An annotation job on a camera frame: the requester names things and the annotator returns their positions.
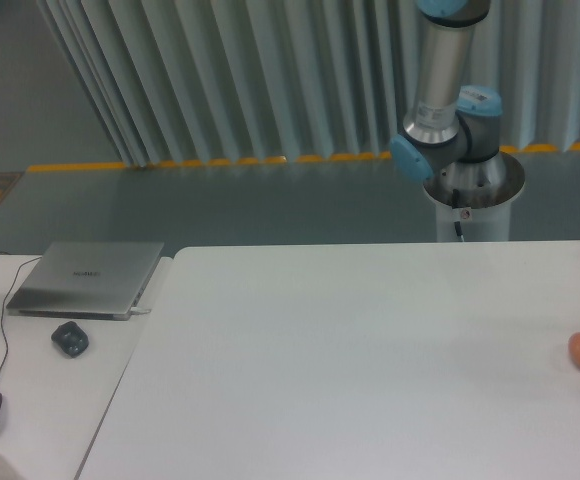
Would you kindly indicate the pleated grey curtain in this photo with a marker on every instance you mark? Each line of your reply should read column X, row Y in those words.
column 218, row 82

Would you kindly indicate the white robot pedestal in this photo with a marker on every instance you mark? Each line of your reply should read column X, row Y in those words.
column 473, row 201

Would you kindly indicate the black earbuds case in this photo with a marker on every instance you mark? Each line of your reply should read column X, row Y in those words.
column 71, row 339

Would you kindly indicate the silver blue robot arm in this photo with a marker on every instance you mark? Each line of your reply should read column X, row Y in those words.
column 442, row 127

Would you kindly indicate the silver closed laptop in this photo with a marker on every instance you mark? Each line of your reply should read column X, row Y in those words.
column 87, row 280

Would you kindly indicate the white side table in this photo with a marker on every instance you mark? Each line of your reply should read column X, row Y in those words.
column 53, row 405

